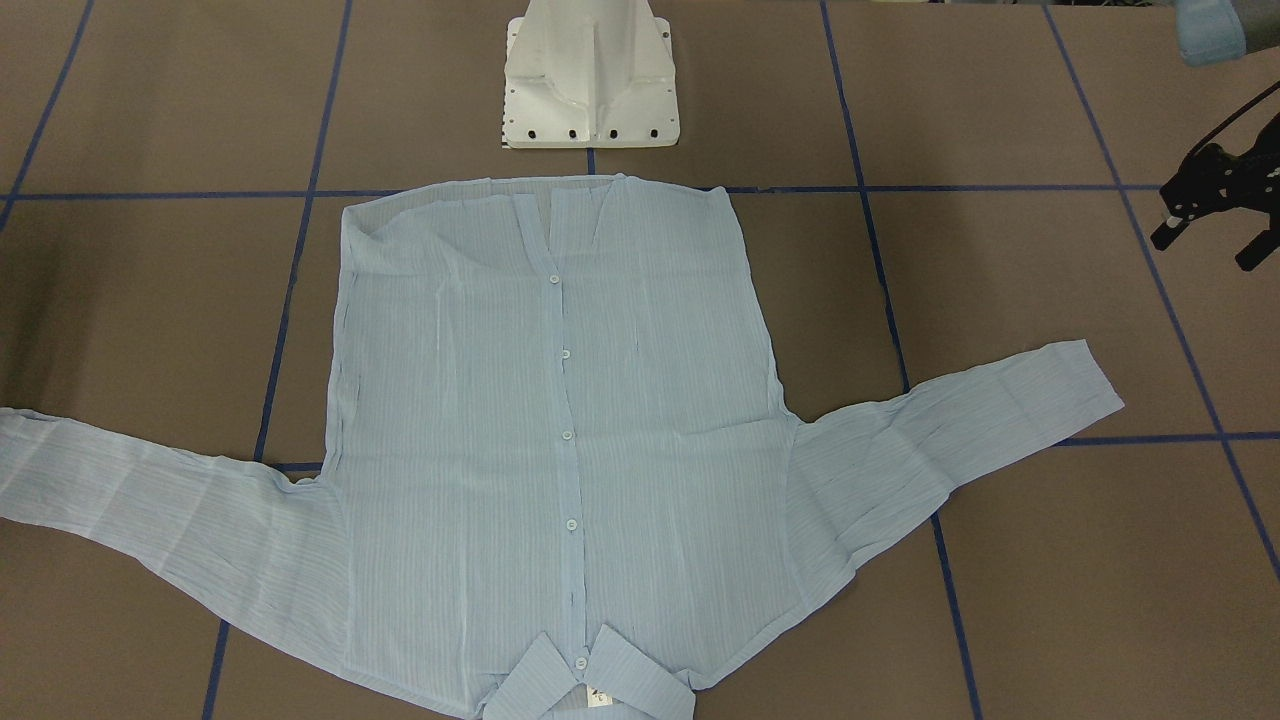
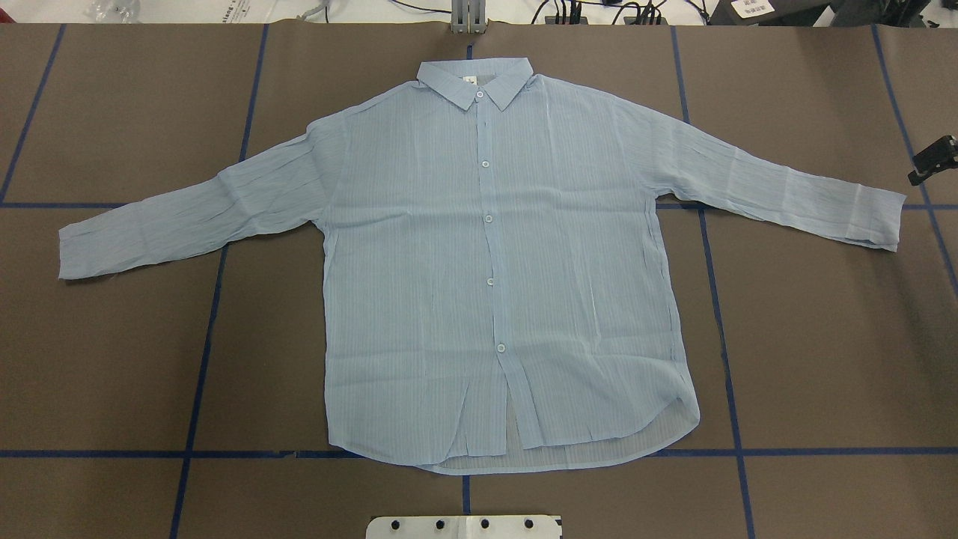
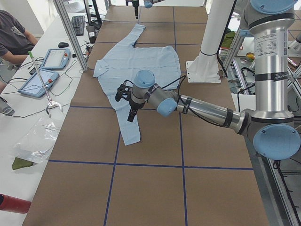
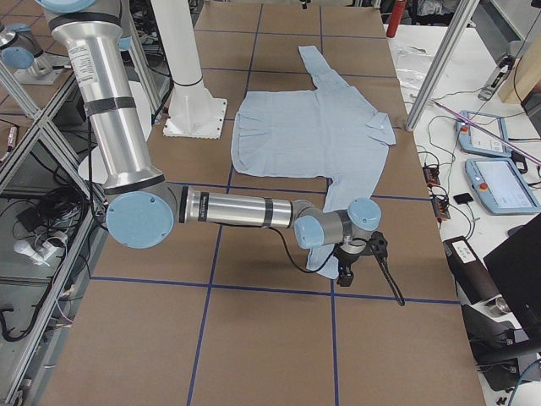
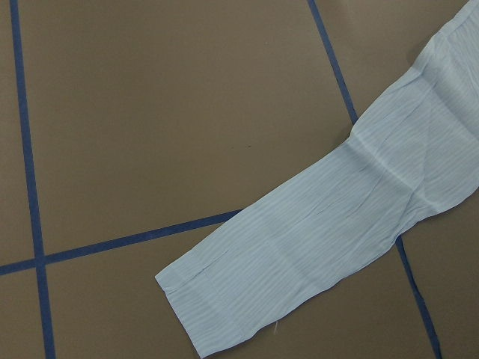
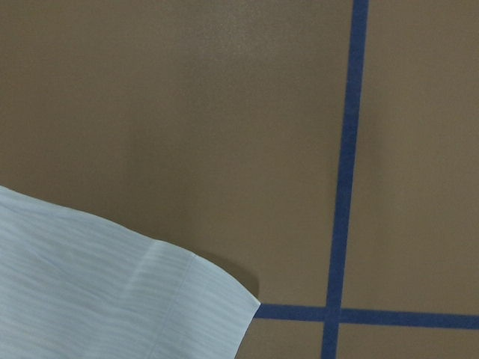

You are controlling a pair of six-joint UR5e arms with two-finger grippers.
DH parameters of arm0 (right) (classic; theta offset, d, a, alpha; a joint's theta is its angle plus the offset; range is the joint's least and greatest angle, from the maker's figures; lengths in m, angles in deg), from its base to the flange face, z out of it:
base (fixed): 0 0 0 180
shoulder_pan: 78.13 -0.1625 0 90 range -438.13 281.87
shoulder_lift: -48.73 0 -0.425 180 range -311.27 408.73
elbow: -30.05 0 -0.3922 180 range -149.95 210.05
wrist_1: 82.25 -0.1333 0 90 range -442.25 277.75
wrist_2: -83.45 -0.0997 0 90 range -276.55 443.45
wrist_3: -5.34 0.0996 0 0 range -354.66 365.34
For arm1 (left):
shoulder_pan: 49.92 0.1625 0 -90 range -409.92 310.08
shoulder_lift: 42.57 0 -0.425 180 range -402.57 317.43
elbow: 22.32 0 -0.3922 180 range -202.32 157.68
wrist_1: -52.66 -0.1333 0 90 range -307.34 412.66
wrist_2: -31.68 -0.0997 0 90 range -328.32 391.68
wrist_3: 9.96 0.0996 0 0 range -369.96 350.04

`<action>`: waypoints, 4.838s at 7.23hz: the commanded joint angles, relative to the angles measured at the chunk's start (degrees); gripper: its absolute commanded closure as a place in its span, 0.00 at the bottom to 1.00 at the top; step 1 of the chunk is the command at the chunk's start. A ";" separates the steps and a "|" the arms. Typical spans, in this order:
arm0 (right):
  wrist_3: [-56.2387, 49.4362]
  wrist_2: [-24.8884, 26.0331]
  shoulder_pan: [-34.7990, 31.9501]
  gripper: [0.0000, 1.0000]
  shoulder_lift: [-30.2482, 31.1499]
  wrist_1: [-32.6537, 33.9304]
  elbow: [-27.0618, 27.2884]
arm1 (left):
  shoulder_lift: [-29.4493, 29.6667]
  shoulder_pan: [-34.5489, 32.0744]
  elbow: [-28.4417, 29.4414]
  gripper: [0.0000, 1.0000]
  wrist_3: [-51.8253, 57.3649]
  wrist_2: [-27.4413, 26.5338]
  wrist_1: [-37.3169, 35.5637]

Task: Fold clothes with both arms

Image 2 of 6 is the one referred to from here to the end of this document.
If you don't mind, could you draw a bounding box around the light blue button-up shirt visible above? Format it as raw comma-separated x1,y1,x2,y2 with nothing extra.
58,58,906,475

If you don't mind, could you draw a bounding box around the grey aluminium post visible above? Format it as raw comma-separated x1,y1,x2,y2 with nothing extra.
451,0,488,34

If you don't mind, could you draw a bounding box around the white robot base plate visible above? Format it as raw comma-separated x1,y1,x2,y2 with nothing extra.
365,514,564,538

